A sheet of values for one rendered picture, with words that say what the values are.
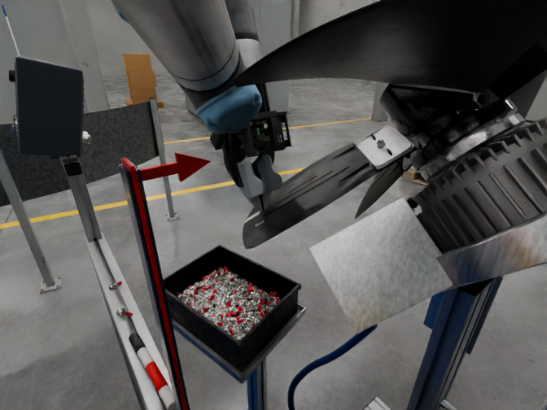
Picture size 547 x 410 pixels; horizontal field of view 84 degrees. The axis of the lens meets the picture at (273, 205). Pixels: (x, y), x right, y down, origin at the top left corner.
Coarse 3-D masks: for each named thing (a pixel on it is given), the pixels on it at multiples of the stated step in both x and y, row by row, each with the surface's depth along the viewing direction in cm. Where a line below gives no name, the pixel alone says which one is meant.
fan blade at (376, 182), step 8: (400, 160) 57; (392, 168) 60; (400, 168) 57; (376, 176) 73; (384, 176) 65; (392, 176) 60; (400, 176) 57; (376, 184) 70; (384, 184) 64; (392, 184) 60; (376, 192) 68; (384, 192) 63; (368, 200) 72; (376, 200) 66; (360, 208) 76
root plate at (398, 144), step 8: (384, 128) 50; (392, 128) 49; (368, 136) 51; (376, 136) 50; (384, 136) 49; (392, 136) 48; (400, 136) 46; (360, 144) 51; (368, 144) 50; (376, 144) 49; (392, 144) 46; (400, 144) 46; (408, 144) 45; (368, 152) 48; (376, 152) 47; (384, 152) 46; (392, 152) 45; (400, 152) 44; (408, 152) 44; (376, 160) 46; (384, 160) 45; (392, 160) 44
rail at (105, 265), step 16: (96, 256) 67; (112, 256) 67; (96, 272) 66; (112, 272) 62; (128, 288) 58; (112, 304) 54; (128, 304) 54; (128, 320) 53; (128, 336) 48; (144, 336) 48; (128, 352) 46; (144, 368) 43; (160, 368) 43; (144, 384) 41; (144, 400) 39; (160, 400) 40
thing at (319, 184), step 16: (352, 144) 51; (320, 160) 55; (336, 160) 50; (352, 160) 48; (368, 160) 46; (304, 176) 53; (320, 176) 50; (336, 176) 48; (352, 176) 46; (368, 176) 44; (272, 192) 59; (288, 192) 52; (304, 192) 49; (320, 192) 47; (336, 192) 45; (272, 208) 51; (288, 208) 48; (304, 208) 45; (320, 208) 44; (272, 224) 46; (288, 224) 44; (256, 240) 44
